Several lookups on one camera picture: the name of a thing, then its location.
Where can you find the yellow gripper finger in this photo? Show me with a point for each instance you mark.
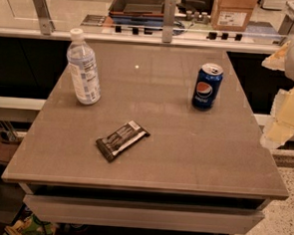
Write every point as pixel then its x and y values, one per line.
pixel 276 61
pixel 279 127

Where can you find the clear plastic water bottle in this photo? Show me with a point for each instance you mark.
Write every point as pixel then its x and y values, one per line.
pixel 83 68

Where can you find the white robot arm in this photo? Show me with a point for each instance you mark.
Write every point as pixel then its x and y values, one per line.
pixel 289 61

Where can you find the black rxbar chocolate wrapper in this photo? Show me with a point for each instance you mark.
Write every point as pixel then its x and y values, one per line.
pixel 120 140

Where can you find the cardboard box with label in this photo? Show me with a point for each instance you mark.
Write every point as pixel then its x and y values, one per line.
pixel 231 15

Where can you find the blue pepsi can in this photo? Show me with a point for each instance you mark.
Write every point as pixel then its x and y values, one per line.
pixel 208 82

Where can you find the dark tray stack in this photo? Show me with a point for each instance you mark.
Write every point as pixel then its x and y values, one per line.
pixel 148 13

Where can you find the grey drawer front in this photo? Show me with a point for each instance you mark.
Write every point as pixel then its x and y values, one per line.
pixel 143 215

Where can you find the green snack bag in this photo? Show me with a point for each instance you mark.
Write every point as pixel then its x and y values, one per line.
pixel 31 225

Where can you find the middle metal bracket post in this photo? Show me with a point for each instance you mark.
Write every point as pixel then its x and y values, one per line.
pixel 167 22

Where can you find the left metal bracket post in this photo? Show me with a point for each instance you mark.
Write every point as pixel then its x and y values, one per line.
pixel 44 18

